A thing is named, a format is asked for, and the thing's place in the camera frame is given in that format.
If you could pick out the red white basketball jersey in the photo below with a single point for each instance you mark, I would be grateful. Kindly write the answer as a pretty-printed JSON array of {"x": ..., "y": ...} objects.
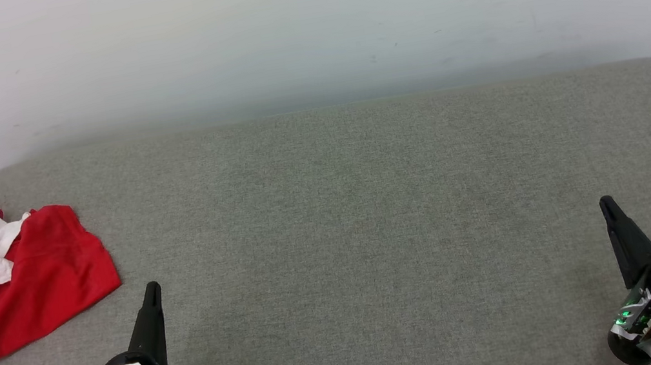
[{"x": 47, "y": 279}]

